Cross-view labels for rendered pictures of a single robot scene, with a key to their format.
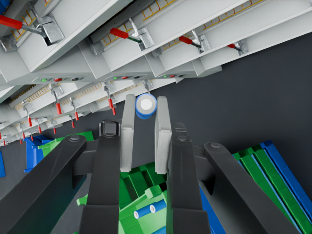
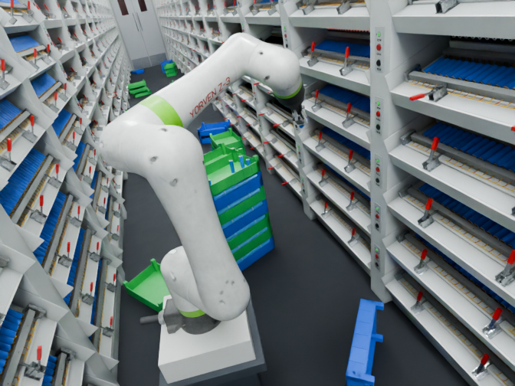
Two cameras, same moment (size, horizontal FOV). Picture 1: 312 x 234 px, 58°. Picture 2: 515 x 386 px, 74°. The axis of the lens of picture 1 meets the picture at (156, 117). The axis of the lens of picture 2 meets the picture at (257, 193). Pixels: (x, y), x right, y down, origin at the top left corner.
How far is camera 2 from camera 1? 112 cm
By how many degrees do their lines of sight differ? 15
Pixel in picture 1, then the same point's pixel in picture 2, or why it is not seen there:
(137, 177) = not seen: hidden behind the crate
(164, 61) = (310, 173)
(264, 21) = (337, 199)
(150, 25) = (326, 148)
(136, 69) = (304, 156)
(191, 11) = (333, 158)
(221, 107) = (287, 224)
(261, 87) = (304, 237)
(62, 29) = (317, 111)
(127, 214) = (234, 156)
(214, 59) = (316, 207)
